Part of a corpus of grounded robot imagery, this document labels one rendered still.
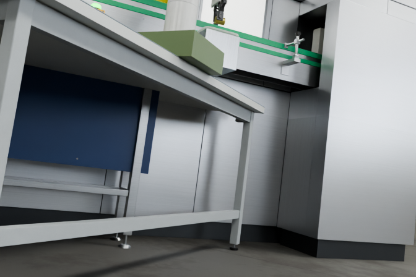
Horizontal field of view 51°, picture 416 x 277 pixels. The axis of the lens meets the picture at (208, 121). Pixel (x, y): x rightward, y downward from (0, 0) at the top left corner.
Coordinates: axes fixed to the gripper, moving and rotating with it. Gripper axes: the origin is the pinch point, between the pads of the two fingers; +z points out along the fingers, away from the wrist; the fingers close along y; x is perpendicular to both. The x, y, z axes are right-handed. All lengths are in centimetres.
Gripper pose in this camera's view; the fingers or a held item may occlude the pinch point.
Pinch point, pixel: (218, 17)
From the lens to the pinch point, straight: 206.0
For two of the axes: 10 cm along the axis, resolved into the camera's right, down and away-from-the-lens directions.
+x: 9.3, 1.3, 3.4
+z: -1.0, 9.9, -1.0
